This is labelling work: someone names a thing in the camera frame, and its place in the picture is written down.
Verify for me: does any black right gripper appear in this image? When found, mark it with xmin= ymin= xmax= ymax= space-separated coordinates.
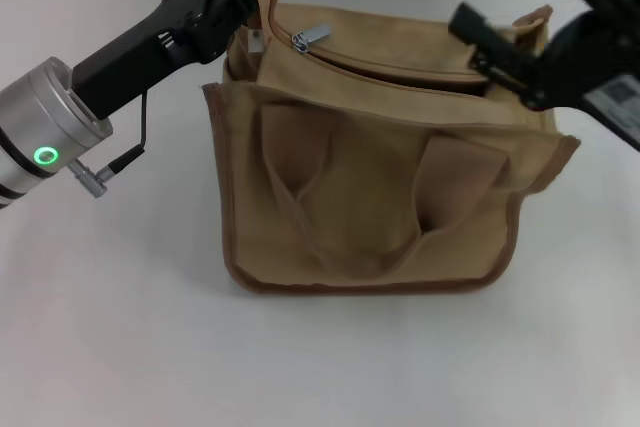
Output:
xmin=449 ymin=0 xmax=640 ymax=153

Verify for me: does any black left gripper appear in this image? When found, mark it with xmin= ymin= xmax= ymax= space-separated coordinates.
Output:
xmin=72 ymin=0 xmax=264 ymax=121

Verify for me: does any silver metal zipper slider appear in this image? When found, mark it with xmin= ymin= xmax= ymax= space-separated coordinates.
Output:
xmin=290 ymin=22 xmax=333 ymax=55

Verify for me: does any khaki canvas food bag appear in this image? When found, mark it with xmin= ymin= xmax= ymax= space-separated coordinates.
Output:
xmin=202 ymin=0 xmax=582 ymax=297

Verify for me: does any left arm cable with plug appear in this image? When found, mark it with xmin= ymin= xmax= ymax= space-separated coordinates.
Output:
xmin=67 ymin=89 xmax=150 ymax=189

